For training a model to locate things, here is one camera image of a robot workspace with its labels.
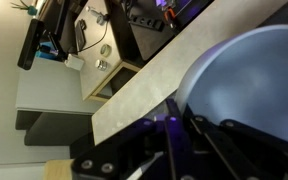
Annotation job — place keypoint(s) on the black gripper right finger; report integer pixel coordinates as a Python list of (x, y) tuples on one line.
[(248, 153)]

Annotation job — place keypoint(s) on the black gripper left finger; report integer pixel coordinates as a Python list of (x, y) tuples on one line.
[(163, 143)]

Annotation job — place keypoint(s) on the blue bowl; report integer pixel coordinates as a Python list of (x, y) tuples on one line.
[(244, 78)]

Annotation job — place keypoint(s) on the light wooden side desk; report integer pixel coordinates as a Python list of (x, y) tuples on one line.
[(98, 71)]

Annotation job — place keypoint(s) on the light wooden chair right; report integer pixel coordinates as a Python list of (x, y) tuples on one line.
[(58, 170)]

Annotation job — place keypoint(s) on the tape roll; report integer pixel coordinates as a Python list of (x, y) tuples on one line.
[(105, 50)]

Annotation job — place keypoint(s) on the black power strip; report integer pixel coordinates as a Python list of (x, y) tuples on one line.
[(145, 22)]

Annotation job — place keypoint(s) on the black monitor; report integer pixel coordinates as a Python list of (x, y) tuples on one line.
[(31, 43)]

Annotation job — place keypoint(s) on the orange handled clamp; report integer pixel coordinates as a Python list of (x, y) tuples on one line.
[(169, 16)]

